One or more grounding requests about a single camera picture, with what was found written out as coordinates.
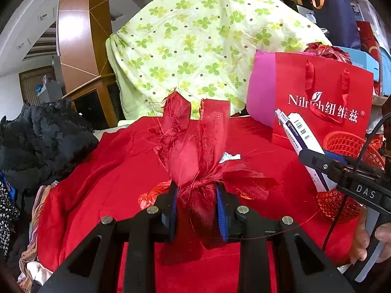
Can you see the dark red gift box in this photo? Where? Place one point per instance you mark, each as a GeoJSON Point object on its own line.
{"type": "Point", "coordinates": [370, 45]}

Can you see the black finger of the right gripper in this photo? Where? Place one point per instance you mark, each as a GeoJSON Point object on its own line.
{"type": "Point", "coordinates": [335, 166]}

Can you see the person's right hand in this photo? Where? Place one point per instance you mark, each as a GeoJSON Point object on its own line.
{"type": "Point", "coordinates": [361, 240]}

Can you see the white blue toothpaste box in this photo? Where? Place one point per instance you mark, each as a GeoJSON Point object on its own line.
{"type": "Point", "coordinates": [301, 137]}

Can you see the red Nilrich paper bag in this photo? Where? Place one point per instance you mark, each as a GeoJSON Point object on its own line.
{"type": "Point", "coordinates": [329, 95]}

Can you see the black ruffled garment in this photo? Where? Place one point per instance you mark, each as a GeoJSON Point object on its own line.
{"type": "Point", "coordinates": [44, 143]}

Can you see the green clover patterned quilt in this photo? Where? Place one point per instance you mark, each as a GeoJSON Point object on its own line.
{"type": "Point", "coordinates": [203, 49]}

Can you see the red satin cloth bundle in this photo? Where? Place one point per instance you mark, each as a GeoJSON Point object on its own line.
{"type": "Point", "coordinates": [194, 163]}

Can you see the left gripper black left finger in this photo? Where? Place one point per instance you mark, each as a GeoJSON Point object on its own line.
{"type": "Point", "coordinates": [94, 265]}

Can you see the red crinkled plastic bag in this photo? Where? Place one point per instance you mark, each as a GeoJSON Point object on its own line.
{"type": "Point", "coordinates": [326, 51]}

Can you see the red plastic mesh basket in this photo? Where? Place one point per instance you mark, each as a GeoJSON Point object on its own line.
{"type": "Point", "coordinates": [346, 147]}

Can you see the light blue cardboard box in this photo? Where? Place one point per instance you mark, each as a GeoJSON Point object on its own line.
{"type": "Point", "coordinates": [363, 60]}

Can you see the navy blue bag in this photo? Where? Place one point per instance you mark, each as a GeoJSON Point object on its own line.
{"type": "Point", "coordinates": [338, 18]}

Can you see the red bed blanket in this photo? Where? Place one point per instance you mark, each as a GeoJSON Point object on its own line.
{"type": "Point", "coordinates": [124, 166]}

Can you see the pile of folded clothes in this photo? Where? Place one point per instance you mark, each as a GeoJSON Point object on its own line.
{"type": "Point", "coordinates": [21, 270]}

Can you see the brown wooden headboard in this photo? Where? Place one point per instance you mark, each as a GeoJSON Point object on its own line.
{"type": "Point", "coordinates": [83, 26]}

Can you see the white paper scrap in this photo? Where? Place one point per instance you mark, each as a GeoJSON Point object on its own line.
{"type": "Point", "coordinates": [229, 157]}

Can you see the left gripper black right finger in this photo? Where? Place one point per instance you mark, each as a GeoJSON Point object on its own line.
{"type": "Point", "coordinates": [275, 255]}

